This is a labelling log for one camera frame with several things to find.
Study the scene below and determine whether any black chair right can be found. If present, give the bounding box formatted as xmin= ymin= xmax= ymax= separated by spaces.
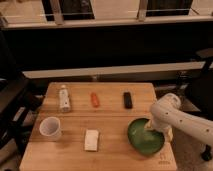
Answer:
xmin=179 ymin=48 xmax=213 ymax=162

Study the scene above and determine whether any white rectangular block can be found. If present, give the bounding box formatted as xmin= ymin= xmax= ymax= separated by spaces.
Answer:
xmin=84 ymin=130 xmax=99 ymax=151

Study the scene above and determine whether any black chair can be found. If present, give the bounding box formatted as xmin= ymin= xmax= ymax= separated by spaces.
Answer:
xmin=179 ymin=48 xmax=213 ymax=162
xmin=0 ymin=77 xmax=42 ymax=155

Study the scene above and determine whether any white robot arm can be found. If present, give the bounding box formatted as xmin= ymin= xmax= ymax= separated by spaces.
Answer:
xmin=145 ymin=93 xmax=213 ymax=146

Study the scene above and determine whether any orange carrot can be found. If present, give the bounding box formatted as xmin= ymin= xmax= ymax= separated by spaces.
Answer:
xmin=91 ymin=93 xmax=100 ymax=107

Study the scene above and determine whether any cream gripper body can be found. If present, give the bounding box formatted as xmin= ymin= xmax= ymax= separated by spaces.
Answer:
xmin=144 ymin=121 xmax=173 ymax=142

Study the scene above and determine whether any green ceramic bowl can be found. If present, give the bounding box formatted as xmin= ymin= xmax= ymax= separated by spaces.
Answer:
xmin=127 ymin=118 xmax=165 ymax=156

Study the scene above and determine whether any white window sill ledge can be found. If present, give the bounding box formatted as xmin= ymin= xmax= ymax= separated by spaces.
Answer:
xmin=23 ymin=62 xmax=203 ymax=79

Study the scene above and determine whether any white plastic cup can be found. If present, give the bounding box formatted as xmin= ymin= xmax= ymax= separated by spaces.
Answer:
xmin=39 ymin=117 xmax=62 ymax=141

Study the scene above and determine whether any small white bottle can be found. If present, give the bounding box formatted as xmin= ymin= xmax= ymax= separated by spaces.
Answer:
xmin=59 ymin=85 xmax=71 ymax=112

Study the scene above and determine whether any black rectangular block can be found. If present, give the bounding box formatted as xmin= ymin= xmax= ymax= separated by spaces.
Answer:
xmin=123 ymin=92 xmax=133 ymax=109

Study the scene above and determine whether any black chair left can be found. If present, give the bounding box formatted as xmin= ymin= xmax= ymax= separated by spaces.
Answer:
xmin=0 ymin=77 xmax=42 ymax=155

